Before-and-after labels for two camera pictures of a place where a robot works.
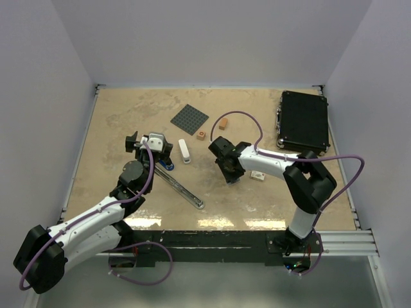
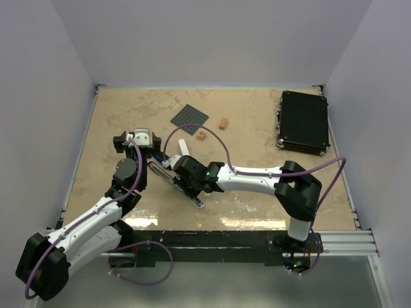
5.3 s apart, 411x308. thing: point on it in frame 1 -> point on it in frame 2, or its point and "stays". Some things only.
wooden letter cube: [201, 135] stays
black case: [302, 124] stays
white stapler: [186, 158] stays
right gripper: [229, 177] -> [180, 181]
